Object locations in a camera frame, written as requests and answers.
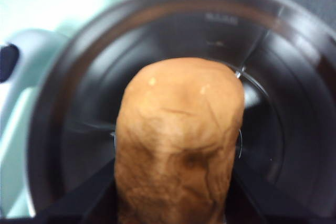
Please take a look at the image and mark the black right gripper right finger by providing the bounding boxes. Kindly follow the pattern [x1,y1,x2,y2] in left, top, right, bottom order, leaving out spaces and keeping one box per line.
[224,173,288,224]

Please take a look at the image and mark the brown potato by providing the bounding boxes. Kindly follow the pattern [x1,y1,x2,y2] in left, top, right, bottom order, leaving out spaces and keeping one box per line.
[114,57,246,224]

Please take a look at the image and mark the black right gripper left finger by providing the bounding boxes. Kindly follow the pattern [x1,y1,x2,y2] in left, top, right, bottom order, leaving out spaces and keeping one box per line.
[35,159,121,224]

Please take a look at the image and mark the mint green pot with handle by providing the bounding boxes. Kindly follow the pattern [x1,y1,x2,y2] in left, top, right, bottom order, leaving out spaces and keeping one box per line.
[26,0,336,224]

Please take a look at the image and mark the mint green hinged griddle lid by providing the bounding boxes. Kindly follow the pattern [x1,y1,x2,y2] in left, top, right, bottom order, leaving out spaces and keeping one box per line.
[0,82,37,221]

